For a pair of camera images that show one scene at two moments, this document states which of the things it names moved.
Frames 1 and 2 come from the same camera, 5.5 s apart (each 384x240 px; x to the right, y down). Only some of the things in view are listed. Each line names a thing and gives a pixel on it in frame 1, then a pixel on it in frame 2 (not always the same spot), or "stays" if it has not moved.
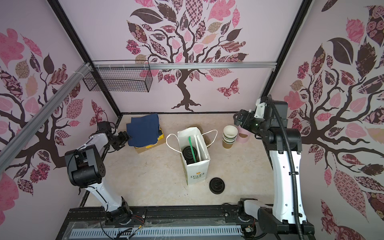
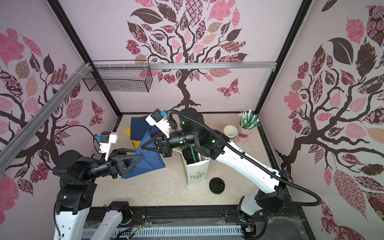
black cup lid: (187, 154) stays
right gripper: (248, 117) -> (165, 148)
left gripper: (124, 136) -> (117, 165)
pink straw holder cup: (243, 135) stays
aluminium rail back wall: (186, 65) stays
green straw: (192, 151) stays
